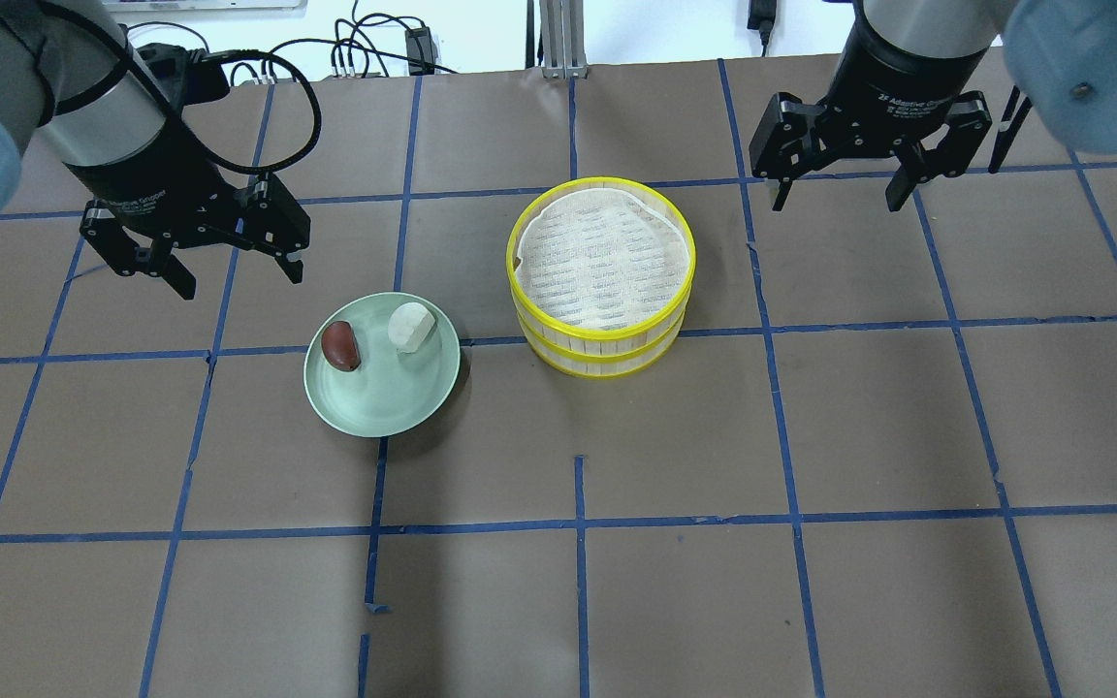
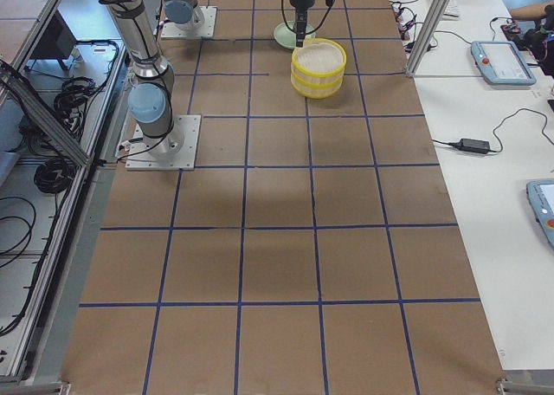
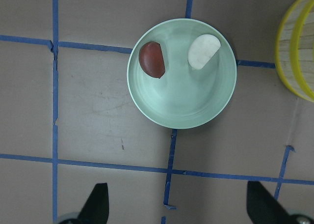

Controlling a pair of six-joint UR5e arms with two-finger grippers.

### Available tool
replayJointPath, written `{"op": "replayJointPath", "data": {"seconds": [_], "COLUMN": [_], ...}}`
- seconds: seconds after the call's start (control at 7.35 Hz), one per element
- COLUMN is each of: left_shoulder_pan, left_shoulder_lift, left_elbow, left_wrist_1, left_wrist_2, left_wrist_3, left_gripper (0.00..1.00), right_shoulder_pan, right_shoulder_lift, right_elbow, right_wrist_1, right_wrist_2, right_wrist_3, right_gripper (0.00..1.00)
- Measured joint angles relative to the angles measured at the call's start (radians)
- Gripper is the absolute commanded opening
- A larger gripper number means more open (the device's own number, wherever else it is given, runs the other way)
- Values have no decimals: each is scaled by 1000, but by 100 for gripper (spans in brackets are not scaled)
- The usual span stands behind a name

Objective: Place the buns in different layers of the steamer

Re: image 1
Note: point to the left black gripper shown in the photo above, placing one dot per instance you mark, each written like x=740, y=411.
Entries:
x=153, y=182

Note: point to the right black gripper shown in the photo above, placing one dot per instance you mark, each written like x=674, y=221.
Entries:
x=893, y=79

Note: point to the brown bun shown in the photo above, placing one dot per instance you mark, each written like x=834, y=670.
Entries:
x=340, y=347

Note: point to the white bun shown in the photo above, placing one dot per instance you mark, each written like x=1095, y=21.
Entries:
x=409, y=326

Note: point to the yellow steamer layer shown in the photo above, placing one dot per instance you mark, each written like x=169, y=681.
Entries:
x=599, y=360
x=653, y=197

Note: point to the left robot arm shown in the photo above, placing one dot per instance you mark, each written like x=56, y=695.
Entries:
x=112, y=114

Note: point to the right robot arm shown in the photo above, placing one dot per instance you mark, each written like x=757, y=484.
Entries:
x=1055, y=59

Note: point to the white steamer cloth top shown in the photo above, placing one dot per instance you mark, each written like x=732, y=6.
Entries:
x=601, y=259

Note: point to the green plate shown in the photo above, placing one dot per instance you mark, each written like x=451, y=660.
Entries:
x=391, y=392

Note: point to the black power adapter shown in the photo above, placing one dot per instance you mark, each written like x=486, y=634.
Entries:
x=421, y=54

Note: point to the aluminium frame post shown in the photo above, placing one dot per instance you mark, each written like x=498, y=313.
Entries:
x=562, y=40

